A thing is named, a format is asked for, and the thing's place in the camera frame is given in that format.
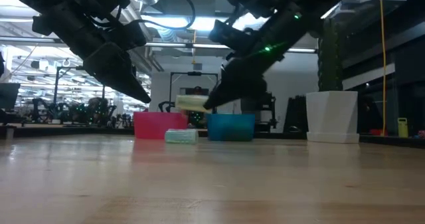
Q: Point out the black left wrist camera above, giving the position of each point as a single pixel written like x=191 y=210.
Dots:
x=127 y=34

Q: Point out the black background robot arm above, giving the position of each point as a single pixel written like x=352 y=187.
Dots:
x=166 y=106

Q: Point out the green cactus plant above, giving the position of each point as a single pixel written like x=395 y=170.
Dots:
x=330 y=58

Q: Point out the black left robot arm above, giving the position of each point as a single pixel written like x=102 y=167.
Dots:
x=59 y=8

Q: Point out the black stacked chairs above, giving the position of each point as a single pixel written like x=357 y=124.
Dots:
x=297 y=114

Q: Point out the yellow-green container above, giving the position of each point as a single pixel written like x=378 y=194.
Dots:
x=402 y=127

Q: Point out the person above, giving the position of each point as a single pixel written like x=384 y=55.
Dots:
x=198 y=90

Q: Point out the teal plastic pill vial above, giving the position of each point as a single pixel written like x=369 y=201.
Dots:
x=181 y=137

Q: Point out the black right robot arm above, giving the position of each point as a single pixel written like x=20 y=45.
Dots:
x=299 y=4

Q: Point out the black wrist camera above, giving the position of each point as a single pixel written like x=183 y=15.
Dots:
x=127 y=34
x=229 y=34

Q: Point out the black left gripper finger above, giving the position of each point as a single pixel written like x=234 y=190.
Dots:
x=129 y=86

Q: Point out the red plastic bin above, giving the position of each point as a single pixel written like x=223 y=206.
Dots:
x=149 y=126

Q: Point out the small red object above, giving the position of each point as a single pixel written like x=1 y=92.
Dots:
x=378 y=132

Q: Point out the black aluminium table frame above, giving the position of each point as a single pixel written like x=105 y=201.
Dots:
x=66 y=131

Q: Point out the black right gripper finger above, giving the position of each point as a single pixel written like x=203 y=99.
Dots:
x=235 y=77
x=254 y=91

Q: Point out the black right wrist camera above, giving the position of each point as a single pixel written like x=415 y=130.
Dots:
x=229 y=34

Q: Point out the black background gantry frame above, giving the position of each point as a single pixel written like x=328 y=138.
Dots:
x=194 y=73

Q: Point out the black shelf cart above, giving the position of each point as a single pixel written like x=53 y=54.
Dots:
x=270 y=114

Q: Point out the black monitor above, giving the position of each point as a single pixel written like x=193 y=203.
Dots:
x=8 y=96

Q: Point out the blue plastic bin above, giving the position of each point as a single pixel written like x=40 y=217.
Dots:
x=230 y=127

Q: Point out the yellow plastic pill vial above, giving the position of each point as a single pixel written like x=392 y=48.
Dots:
x=191 y=103

